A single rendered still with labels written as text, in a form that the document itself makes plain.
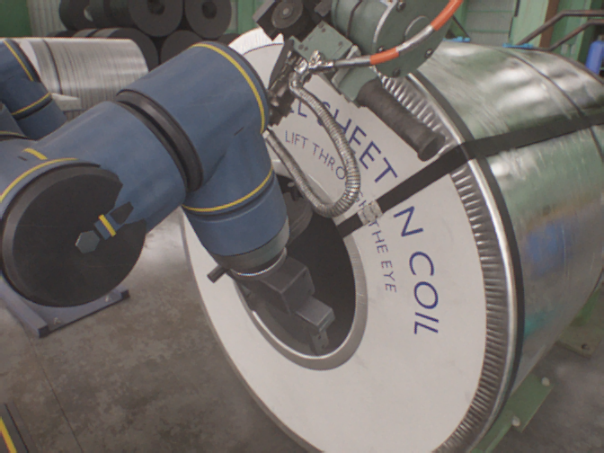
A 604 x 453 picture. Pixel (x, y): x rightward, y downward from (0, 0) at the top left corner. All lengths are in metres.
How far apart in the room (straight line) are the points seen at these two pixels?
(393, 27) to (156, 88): 0.35
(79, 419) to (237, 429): 0.60
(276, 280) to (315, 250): 1.03
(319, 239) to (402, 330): 0.72
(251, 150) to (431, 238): 0.47
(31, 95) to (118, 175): 0.74
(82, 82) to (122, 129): 5.34
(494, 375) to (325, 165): 0.52
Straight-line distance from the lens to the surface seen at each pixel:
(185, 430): 1.77
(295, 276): 0.50
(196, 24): 13.47
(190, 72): 0.39
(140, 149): 0.34
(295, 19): 0.75
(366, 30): 0.63
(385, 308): 0.92
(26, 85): 1.06
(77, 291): 0.34
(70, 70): 5.69
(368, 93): 0.61
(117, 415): 1.87
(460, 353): 0.86
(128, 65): 5.93
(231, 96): 0.38
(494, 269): 0.75
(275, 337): 1.29
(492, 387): 0.86
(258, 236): 0.45
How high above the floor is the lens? 1.32
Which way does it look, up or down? 23 degrees down
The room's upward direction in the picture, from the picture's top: 3 degrees clockwise
